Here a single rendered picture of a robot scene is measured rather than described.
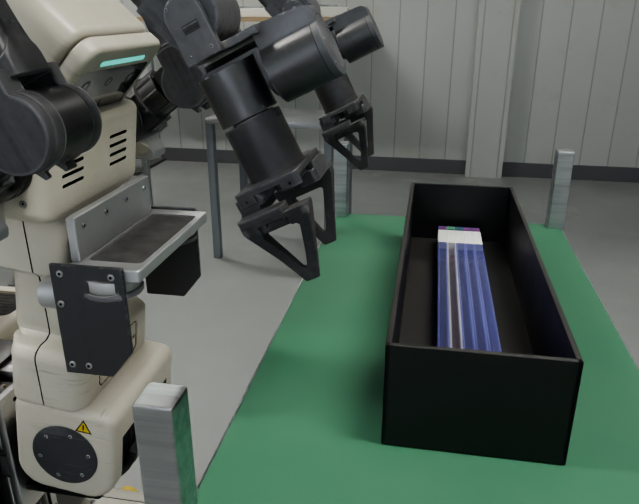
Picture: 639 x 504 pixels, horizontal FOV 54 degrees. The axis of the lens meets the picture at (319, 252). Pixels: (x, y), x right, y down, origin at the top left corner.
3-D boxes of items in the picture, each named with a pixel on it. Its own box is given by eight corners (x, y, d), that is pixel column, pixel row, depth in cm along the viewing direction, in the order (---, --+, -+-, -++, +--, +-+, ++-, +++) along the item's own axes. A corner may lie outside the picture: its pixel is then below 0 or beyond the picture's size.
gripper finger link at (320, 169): (361, 224, 68) (324, 146, 65) (352, 247, 61) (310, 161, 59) (307, 246, 70) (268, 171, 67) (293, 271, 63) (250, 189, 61)
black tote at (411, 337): (407, 241, 113) (411, 182, 109) (505, 247, 110) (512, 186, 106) (380, 444, 61) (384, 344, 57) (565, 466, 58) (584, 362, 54)
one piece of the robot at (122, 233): (36, 372, 85) (7, 222, 77) (129, 288, 110) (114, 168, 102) (146, 384, 82) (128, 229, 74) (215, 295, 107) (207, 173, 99)
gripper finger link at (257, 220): (353, 246, 61) (311, 161, 59) (342, 275, 55) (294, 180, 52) (293, 270, 63) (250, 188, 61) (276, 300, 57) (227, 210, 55)
